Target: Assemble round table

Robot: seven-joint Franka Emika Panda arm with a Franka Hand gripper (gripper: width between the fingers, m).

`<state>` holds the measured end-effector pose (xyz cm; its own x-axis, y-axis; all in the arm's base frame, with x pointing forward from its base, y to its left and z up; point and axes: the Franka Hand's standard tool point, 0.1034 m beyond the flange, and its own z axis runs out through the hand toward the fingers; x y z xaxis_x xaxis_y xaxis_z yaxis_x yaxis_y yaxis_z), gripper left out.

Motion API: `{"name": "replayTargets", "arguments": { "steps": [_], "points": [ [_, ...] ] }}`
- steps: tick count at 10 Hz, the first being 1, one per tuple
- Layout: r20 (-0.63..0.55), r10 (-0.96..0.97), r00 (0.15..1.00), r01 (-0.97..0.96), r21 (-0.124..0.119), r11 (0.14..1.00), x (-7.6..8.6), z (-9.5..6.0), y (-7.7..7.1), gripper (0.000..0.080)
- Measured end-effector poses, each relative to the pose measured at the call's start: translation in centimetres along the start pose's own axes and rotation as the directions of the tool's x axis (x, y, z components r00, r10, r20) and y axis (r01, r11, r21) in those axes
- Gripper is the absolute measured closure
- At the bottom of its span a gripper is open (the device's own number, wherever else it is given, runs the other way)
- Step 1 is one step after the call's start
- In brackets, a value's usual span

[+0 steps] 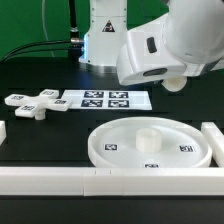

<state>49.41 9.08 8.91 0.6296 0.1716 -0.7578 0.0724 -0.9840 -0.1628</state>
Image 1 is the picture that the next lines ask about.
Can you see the white round table top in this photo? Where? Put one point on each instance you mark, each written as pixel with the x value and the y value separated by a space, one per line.
pixel 148 142

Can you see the white cross-shaped table base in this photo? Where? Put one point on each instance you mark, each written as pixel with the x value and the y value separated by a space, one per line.
pixel 36 106

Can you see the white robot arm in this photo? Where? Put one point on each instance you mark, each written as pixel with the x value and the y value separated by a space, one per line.
pixel 187 41

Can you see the white marker sheet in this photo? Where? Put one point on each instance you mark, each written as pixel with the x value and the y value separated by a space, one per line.
pixel 108 99

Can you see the white right fence bar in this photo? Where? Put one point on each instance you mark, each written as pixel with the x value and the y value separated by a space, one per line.
pixel 215 139

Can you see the white fence bar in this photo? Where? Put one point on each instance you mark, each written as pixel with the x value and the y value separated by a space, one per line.
pixel 110 181
pixel 2 132
pixel 215 139

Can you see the white front fence bar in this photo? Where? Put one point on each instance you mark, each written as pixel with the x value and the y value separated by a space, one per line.
pixel 110 181

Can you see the white left fence bar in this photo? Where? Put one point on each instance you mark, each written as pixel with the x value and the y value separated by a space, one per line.
pixel 2 132

